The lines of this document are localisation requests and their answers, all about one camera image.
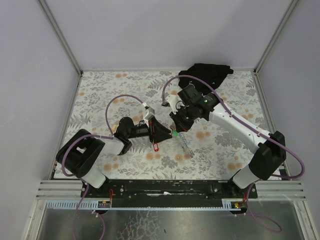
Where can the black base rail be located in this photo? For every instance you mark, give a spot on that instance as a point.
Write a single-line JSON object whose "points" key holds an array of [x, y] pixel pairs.
{"points": [[169, 193]]}

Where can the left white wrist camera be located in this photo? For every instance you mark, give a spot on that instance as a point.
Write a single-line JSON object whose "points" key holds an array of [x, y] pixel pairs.
{"points": [[148, 114]]}

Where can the grey keyring with blue handle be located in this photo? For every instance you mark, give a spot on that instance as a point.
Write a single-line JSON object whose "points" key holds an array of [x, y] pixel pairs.
{"points": [[185, 145]]}

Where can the black cloth bag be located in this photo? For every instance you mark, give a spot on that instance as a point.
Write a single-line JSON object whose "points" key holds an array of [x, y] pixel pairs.
{"points": [[212, 74]]}

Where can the red key tag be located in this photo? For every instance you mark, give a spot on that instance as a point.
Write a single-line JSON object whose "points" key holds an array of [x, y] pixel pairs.
{"points": [[155, 147]]}

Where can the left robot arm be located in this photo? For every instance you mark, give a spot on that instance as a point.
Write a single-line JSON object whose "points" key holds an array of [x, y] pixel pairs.
{"points": [[80, 153]]}

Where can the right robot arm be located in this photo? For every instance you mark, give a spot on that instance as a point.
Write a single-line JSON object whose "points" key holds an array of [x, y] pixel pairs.
{"points": [[189, 105]]}

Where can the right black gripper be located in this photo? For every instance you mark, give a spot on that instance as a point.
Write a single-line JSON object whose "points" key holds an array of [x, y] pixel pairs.
{"points": [[182, 118]]}

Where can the white cable duct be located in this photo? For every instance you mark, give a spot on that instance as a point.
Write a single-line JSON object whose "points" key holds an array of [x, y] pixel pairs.
{"points": [[106, 205]]}

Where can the green key tag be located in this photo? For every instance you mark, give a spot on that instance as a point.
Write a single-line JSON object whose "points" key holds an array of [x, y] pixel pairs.
{"points": [[175, 134]]}

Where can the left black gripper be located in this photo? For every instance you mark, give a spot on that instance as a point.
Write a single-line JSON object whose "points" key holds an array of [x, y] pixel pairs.
{"points": [[152, 131]]}

